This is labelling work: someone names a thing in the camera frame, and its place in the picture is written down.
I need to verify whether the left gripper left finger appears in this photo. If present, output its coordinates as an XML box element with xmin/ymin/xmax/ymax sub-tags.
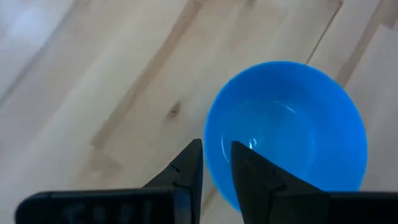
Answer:
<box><xmin>14</xmin><ymin>139</ymin><xmax>205</xmax><ymax>224</ymax></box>

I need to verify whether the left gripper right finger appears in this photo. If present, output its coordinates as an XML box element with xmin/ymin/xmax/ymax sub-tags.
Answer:
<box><xmin>229</xmin><ymin>141</ymin><xmax>398</xmax><ymax>224</ymax></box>

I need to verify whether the blue plastic mini bowl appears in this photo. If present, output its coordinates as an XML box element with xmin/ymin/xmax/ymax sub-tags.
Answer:
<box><xmin>203</xmin><ymin>60</ymin><xmax>369</xmax><ymax>214</ymax></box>

